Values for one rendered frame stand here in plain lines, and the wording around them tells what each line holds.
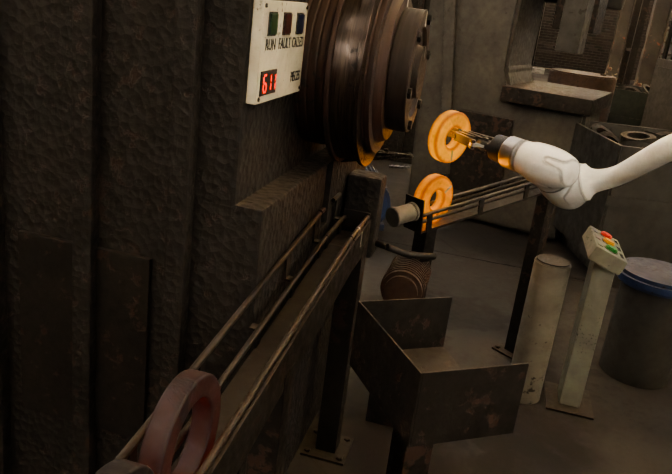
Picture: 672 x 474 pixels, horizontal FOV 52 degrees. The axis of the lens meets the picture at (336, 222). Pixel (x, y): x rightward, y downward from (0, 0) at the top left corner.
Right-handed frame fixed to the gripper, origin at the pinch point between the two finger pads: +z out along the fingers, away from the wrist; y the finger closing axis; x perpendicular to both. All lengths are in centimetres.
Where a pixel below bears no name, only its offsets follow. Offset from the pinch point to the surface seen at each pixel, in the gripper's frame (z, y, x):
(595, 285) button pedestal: -35, 47, -44
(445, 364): -59, -61, -29
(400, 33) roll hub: -20, -50, 29
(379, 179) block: -0.6, -27.3, -12.5
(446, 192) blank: 0.1, 4.1, -19.6
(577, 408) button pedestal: -40, 49, -90
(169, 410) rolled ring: -64, -124, -14
